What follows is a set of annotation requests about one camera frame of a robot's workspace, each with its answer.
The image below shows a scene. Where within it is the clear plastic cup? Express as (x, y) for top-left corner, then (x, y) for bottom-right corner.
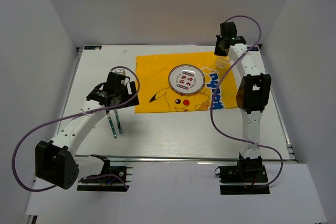
(216, 56), (231, 69)

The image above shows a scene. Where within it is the knife with teal handle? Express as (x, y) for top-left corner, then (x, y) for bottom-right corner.
(113, 109), (122, 134)

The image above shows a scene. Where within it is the yellow pikachu cloth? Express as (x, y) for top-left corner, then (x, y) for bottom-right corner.
(135, 52), (237, 113)

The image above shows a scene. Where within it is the round patterned plate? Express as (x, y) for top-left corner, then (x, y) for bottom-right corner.
(168, 65), (205, 94)

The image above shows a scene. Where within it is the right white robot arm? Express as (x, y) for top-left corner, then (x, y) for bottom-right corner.
(215, 22), (271, 182)

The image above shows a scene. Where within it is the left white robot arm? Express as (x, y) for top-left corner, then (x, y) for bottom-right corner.
(35, 67), (140, 189)

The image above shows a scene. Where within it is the right blue table label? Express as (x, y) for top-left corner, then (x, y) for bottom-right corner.
(249, 47), (259, 51)

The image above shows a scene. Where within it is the blue table label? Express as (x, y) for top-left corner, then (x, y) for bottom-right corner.
(249, 47), (259, 51)
(83, 45), (102, 50)

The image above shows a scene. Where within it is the left blue table label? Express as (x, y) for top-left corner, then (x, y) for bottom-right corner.
(83, 45), (102, 50)

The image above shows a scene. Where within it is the fork with teal handle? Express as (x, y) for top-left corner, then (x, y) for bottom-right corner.
(107, 112), (117, 138)

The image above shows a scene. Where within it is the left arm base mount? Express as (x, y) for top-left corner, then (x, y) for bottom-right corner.
(77, 162), (133, 193)

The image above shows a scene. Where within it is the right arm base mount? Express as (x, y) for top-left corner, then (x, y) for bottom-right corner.
(214, 166), (270, 195)

